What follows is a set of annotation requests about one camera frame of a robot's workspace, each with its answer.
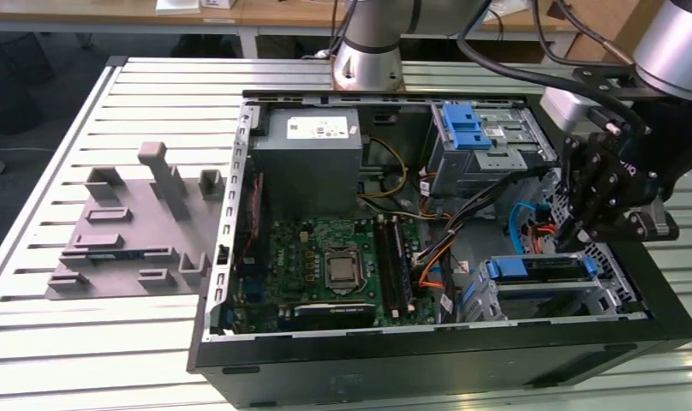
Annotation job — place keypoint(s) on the RAM stick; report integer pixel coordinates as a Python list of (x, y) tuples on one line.
[(117, 257)]

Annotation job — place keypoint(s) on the wooden desk white frame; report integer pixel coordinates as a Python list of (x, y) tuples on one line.
[(122, 19)]

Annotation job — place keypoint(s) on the green motherboard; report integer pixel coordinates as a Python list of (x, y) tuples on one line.
[(288, 240)]

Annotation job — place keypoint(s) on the blue plastic drive latch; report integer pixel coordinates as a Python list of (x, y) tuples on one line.
[(463, 128)]

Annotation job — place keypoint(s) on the wooden cabinet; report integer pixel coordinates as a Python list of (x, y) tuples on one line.
[(620, 21)]

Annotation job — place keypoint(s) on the silver white wrist camera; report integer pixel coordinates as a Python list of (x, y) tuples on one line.
[(568, 109)]

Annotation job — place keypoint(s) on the clear plastic bag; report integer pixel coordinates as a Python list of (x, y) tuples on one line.
[(511, 6)]

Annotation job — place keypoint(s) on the grey plastic parts rack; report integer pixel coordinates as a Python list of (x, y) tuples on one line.
[(129, 240)]

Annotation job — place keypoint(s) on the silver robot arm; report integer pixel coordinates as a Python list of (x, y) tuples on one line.
[(368, 51)]

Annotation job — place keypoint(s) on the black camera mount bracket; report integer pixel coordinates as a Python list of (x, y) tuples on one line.
[(597, 81)]

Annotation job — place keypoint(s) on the black RAM slot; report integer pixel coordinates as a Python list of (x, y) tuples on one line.
[(396, 265), (385, 265)]

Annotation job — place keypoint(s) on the silver CPU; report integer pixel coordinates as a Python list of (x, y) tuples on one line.
[(341, 270)]

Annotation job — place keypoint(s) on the large white box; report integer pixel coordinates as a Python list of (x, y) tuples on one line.
[(177, 6)]

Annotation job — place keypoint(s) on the grey metal disk bay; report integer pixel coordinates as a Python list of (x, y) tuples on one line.
[(540, 289)]

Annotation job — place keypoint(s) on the black office chair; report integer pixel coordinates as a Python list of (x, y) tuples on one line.
[(9, 85)]

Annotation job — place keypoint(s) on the black CPU socket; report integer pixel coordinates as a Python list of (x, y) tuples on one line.
[(342, 249)]

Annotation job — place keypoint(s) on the black graphics card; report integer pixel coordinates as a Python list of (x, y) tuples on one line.
[(334, 314)]

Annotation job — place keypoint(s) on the grey metal drive cage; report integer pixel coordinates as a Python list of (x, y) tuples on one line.
[(495, 164)]

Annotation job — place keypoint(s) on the black open PC case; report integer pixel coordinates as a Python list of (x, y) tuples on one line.
[(380, 368)]

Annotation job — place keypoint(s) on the hard disk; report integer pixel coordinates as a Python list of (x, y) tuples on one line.
[(508, 267)]

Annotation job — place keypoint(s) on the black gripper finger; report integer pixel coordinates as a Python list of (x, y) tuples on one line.
[(605, 192), (571, 180)]

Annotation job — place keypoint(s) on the grey power supply unit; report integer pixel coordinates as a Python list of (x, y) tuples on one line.
[(305, 180)]

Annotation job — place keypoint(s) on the small white box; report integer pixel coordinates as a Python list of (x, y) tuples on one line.
[(217, 3)]

